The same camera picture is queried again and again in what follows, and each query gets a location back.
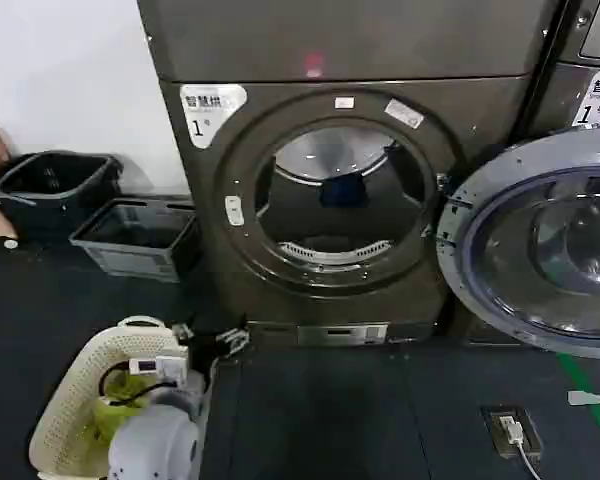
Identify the yellow-green garment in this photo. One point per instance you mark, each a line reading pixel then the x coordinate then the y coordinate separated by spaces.
pixel 112 412

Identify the round glass dryer door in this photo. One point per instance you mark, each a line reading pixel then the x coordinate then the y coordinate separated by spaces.
pixel 460 240

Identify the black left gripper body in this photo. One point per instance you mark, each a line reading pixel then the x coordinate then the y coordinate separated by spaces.
pixel 202 352

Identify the dark grey plastic crate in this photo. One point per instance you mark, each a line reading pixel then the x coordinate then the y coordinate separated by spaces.
pixel 130 262

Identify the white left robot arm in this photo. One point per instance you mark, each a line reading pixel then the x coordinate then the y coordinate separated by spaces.
pixel 152 445

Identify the black floor socket box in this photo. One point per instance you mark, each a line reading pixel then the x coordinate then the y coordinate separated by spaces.
pixel 495 440

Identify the dark blue garment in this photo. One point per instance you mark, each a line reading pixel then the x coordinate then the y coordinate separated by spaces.
pixel 342 192

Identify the dark grey plastic basket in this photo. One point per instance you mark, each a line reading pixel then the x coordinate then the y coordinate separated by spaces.
pixel 55 200

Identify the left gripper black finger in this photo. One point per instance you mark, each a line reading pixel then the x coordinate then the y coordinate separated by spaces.
pixel 234 341
pixel 181 333

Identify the white floor marker tag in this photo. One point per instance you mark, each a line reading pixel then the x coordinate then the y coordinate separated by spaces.
pixel 587 398

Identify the small white round cap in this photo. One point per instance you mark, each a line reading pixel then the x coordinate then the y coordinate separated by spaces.
pixel 11 244

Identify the green floor tape strip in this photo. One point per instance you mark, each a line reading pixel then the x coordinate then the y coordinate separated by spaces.
pixel 587 400

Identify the grey dryer with open drum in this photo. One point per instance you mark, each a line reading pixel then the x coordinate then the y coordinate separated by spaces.
pixel 480 150

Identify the grey dryer with closed panel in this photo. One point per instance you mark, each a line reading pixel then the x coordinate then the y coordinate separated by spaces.
pixel 560 95

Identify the white woven laundry basket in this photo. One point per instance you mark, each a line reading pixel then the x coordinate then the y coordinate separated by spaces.
pixel 65 400

